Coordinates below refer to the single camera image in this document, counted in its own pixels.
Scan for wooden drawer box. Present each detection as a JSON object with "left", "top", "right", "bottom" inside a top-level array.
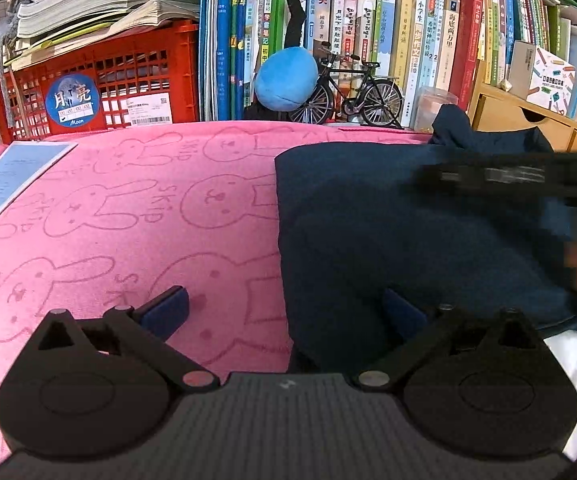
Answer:
[{"left": 469, "top": 60, "right": 577, "bottom": 153}]

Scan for row of tall colourful books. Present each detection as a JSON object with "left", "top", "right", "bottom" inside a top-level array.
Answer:
[{"left": 199, "top": 0, "right": 485, "bottom": 128}]

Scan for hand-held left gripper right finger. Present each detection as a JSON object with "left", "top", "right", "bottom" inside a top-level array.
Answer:
[{"left": 351, "top": 287, "right": 540, "bottom": 392}]

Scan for row of small colourful books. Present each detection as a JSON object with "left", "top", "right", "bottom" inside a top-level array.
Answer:
[{"left": 479, "top": 0, "right": 577, "bottom": 136}]

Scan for navy pants with striped cuffs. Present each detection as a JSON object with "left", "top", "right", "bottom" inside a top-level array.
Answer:
[{"left": 274, "top": 104, "right": 577, "bottom": 376}]

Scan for white box with colourful print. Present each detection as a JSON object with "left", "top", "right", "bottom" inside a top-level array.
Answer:
[{"left": 526, "top": 47, "right": 577, "bottom": 113}]

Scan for black model bicycle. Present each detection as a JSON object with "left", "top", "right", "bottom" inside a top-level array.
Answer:
[{"left": 288, "top": 42, "right": 405, "bottom": 128}]

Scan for red plastic crate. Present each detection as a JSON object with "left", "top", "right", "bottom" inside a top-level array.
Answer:
[{"left": 0, "top": 19, "right": 200, "bottom": 145}]

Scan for blue plush ball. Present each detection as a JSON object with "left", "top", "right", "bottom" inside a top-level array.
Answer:
[{"left": 254, "top": 46, "right": 317, "bottom": 111}]

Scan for light blue paper sheet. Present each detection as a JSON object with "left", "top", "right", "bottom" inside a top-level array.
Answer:
[{"left": 0, "top": 141, "right": 78, "bottom": 232}]

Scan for clear plastic jar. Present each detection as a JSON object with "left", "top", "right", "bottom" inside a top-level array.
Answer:
[{"left": 413, "top": 86, "right": 460, "bottom": 133}]

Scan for pink rabbit print blanket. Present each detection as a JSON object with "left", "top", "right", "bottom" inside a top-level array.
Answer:
[{"left": 0, "top": 121, "right": 434, "bottom": 476}]

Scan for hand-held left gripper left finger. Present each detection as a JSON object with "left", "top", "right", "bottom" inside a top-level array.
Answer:
[{"left": 36, "top": 285, "right": 220, "bottom": 394}]

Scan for black hanging strap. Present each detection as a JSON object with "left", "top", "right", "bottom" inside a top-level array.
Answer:
[{"left": 283, "top": 0, "right": 315, "bottom": 51}]

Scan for grey lanyard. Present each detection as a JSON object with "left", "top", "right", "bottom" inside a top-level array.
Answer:
[{"left": 0, "top": 25, "right": 24, "bottom": 141}]

